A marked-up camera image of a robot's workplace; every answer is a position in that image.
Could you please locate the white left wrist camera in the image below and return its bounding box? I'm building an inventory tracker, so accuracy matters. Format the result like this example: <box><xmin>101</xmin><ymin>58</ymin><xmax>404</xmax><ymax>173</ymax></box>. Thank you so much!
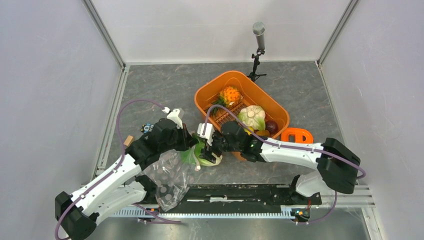
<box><xmin>161</xmin><ymin>107</ymin><xmax>185</xmax><ymax>129</ymax></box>

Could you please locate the clear dotted zip top bag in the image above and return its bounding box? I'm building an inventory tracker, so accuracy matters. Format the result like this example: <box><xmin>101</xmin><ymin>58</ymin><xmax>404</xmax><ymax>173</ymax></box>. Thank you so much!
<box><xmin>141</xmin><ymin>147</ymin><xmax>200</xmax><ymax>212</ymax></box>

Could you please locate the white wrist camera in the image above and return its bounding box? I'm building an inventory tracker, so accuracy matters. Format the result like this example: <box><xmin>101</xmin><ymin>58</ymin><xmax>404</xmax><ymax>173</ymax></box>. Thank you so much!
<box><xmin>197</xmin><ymin>123</ymin><xmax>215</xmax><ymax>146</ymax></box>
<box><xmin>161</xmin><ymin>107</ymin><xmax>185</xmax><ymax>129</ymax></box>

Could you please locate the orange toy handle block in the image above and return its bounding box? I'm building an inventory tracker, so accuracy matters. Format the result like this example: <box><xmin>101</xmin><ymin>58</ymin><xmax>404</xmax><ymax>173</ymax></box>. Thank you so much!
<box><xmin>280</xmin><ymin>127</ymin><xmax>314</xmax><ymax>144</ymax></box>

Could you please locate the dark red toy fruit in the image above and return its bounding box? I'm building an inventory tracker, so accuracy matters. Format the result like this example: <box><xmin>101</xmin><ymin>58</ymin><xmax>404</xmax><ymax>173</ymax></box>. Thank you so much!
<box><xmin>265</xmin><ymin>120</ymin><xmax>279</xmax><ymax>135</ymax></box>

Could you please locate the orange toy pineapple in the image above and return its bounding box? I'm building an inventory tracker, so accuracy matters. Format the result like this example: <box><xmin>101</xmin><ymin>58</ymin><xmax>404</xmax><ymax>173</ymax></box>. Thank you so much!
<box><xmin>212</xmin><ymin>85</ymin><xmax>243</xmax><ymax>109</ymax></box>

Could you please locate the grey microphone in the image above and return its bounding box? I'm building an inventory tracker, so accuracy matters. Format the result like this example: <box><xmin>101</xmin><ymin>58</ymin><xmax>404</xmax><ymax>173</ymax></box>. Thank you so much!
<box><xmin>252</xmin><ymin>21</ymin><xmax>266</xmax><ymax>51</ymax></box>

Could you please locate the small yellow toy fruit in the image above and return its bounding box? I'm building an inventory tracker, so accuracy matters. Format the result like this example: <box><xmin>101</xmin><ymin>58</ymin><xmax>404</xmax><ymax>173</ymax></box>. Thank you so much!
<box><xmin>255</xmin><ymin>129</ymin><xmax>271</xmax><ymax>138</ymax></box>

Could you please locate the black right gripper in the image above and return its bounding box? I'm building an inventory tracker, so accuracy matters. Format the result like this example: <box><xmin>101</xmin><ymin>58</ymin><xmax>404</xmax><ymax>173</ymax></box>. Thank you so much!
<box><xmin>199</xmin><ymin>129</ymin><xmax>242</xmax><ymax>164</ymax></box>

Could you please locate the small wooden block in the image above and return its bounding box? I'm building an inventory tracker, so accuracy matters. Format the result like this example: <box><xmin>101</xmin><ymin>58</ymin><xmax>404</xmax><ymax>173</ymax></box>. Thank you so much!
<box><xmin>123</xmin><ymin>135</ymin><xmax>135</xmax><ymax>148</ymax></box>

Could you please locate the white toy cabbage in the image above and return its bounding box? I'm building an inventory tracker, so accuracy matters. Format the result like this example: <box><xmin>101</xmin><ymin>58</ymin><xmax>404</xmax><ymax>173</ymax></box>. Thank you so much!
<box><xmin>237</xmin><ymin>105</ymin><xmax>266</xmax><ymax>131</ymax></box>

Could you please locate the orange plastic basket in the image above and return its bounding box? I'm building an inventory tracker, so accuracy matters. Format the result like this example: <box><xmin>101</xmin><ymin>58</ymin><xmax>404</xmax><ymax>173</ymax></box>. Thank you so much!
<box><xmin>194</xmin><ymin>70</ymin><xmax>290</xmax><ymax>160</ymax></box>

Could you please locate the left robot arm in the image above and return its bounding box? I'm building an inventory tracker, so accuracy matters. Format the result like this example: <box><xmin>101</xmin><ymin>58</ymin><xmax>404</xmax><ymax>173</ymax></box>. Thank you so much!
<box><xmin>54</xmin><ymin>118</ymin><xmax>198</xmax><ymax>240</ymax></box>

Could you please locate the green toy lettuce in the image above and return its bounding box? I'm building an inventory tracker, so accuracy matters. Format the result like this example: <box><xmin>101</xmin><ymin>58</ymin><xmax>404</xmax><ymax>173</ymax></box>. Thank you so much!
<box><xmin>181</xmin><ymin>142</ymin><xmax>223</xmax><ymax>170</ymax></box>

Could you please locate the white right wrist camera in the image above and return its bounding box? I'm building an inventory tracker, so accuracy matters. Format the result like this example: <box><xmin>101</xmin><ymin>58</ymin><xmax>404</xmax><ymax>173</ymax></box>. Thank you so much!
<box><xmin>197</xmin><ymin>123</ymin><xmax>215</xmax><ymax>146</ymax></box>

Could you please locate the blue owl sticker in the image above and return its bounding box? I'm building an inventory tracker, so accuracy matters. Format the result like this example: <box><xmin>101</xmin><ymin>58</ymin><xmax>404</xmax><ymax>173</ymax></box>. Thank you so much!
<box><xmin>140</xmin><ymin>123</ymin><xmax>154</xmax><ymax>134</ymax></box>

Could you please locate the yellow green toy mango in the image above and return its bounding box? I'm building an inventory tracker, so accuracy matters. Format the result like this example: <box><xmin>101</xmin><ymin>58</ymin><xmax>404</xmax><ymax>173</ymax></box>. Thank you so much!
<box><xmin>244</xmin><ymin>126</ymin><xmax>255</xmax><ymax>135</ymax></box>

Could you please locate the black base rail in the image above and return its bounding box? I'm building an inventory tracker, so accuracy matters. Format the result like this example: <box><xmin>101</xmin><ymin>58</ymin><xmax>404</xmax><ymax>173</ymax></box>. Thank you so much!
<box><xmin>112</xmin><ymin>182</ymin><xmax>377</xmax><ymax>221</ymax></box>

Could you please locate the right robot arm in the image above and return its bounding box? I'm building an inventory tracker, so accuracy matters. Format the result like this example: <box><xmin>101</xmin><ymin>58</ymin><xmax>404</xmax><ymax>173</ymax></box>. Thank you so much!
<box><xmin>197</xmin><ymin>121</ymin><xmax>363</xmax><ymax>204</ymax></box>

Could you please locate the black microphone tripod stand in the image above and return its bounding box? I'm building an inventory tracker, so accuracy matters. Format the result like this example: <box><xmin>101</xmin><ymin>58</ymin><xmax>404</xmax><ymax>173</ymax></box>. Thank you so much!
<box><xmin>247</xmin><ymin>48</ymin><xmax>267</xmax><ymax>82</ymax></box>

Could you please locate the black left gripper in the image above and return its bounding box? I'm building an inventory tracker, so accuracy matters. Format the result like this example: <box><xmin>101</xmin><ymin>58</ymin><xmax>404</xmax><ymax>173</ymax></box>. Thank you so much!
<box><xmin>159</xmin><ymin>123</ymin><xmax>197</xmax><ymax>153</ymax></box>

